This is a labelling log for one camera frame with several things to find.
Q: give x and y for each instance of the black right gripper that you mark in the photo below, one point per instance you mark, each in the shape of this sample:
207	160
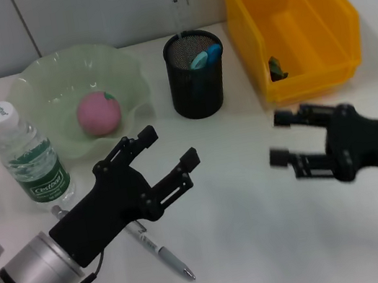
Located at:
376	141

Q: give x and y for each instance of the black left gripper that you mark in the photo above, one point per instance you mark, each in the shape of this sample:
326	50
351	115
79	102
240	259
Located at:
105	207

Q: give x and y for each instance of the green plastic wrapper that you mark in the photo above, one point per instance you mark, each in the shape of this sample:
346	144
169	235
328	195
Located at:
277	69

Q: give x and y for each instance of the pink toy peach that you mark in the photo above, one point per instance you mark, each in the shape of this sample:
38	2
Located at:
96	115

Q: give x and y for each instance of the blue teal scissors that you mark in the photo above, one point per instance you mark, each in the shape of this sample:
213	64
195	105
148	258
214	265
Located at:
198	61

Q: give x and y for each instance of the clear plastic ruler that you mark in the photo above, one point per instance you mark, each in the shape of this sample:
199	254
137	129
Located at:
182	14

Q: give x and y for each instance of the clear green-label water bottle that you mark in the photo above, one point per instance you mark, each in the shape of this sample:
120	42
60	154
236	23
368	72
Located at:
32	165

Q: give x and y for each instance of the black mesh pen holder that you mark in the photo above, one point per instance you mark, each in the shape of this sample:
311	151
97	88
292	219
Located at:
198	92

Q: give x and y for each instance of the pale green wavy fruit bowl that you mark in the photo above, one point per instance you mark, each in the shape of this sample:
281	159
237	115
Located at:
54	84

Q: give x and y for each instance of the yellow plastic bin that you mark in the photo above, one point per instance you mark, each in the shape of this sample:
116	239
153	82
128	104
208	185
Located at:
302	37

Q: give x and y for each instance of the left gripper silver connector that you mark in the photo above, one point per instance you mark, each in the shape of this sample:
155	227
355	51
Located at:
57	212

